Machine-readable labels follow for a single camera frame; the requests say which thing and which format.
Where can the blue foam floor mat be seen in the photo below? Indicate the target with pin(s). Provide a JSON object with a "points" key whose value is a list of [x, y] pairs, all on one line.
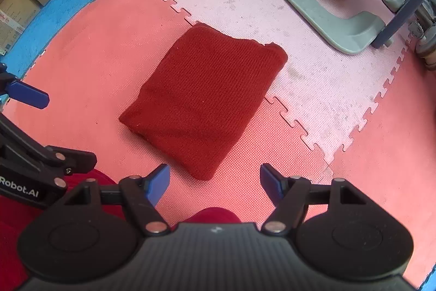
{"points": [[51, 15]]}

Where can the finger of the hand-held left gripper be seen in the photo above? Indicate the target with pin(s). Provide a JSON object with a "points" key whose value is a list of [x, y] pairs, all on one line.
{"points": [[29, 93], [37, 149]]}

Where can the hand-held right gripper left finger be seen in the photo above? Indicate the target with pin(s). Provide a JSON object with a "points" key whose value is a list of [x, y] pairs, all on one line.
{"points": [[160, 182]]}

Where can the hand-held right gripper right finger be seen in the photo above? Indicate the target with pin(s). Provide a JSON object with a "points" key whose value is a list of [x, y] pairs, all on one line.
{"points": [[270, 182]]}

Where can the person's red fleece robe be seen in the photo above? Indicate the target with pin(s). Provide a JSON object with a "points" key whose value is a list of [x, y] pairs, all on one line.
{"points": [[51, 205]]}

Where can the red foam floor mat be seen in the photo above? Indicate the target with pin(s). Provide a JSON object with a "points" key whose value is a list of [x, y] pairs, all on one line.
{"points": [[85, 55]]}

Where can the grey ride-on toy car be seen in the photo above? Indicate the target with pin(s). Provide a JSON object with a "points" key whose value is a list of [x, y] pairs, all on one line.
{"points": [[425, 38]]}

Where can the pink foam floor mat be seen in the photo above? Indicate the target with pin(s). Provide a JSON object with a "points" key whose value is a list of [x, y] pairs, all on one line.
{"points": [[306, 38]]}

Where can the flat cardboard box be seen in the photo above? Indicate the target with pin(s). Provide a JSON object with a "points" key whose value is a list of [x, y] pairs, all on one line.
{"points": [[13, 18]]}

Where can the red knit sweater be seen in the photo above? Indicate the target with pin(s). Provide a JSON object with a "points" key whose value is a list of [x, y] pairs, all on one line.
{"points": [[204, 100]]}

